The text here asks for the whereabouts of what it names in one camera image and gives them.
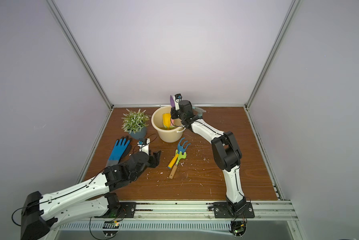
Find teal spray bottle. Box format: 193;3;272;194
193;107;207;118

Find purple trowel pink handle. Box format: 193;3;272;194
170;95;175;126

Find yellow plastic scoop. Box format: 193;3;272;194
162;113;171;130

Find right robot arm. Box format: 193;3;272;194
170;94;247;215

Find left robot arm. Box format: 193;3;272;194
20;151;161;240

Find blue gardening glove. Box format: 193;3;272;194
106;136;131;167

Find cream plastic bucket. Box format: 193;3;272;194
151;106;185;143

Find artificial green potted plant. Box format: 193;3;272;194
121;109;150;140

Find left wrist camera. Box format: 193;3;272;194
137;139;150;155

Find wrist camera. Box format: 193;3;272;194
137;139;150;155
173;94;182;111

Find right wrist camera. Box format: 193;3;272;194
173;94;182;111

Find blue rake yellow handle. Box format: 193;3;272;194
167;138;191;169

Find green rake wooden handle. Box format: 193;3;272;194
167;150;187;180

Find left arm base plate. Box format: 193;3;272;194
95;202;136;219

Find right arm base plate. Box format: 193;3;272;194
208;202;255;219

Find aluminium front rail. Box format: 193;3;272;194
51;200;299;222

